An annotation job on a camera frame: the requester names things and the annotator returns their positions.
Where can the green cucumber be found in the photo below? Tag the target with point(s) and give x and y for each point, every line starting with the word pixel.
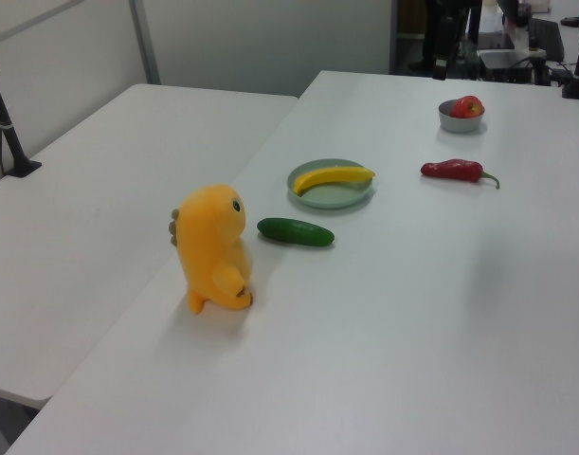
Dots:
pixel 294 231

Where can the small grey bowl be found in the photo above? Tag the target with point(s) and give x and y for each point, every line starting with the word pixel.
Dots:
pixel 459 124

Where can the pale green round plate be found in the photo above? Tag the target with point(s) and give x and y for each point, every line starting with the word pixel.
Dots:
pixel 336 198

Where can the yellow banana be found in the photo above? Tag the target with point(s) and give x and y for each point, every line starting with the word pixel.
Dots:
pixel 331 175

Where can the orange plush duck toy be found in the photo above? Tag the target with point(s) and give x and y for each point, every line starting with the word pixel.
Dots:
pixel 208 237

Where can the red chili pepper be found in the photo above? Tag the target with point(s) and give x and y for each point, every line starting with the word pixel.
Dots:
pixel 452 169

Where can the white side table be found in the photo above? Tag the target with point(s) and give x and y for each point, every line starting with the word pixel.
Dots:
pixel 104 189

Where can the red apple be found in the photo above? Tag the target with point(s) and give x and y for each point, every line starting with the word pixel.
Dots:
pixel 465 108

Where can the person leg dark trousers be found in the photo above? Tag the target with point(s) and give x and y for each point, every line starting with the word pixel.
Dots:
pixel 427 38

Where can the black tripod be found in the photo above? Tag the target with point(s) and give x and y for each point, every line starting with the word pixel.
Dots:
pixel 445 42

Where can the grey metal box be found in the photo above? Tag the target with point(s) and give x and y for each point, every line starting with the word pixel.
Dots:
pixel 507 61

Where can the black computer mouse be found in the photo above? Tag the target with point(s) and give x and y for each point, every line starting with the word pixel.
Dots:
pixel 572 21

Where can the grey partition post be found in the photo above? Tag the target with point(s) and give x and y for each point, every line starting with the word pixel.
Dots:
pixel 144 42

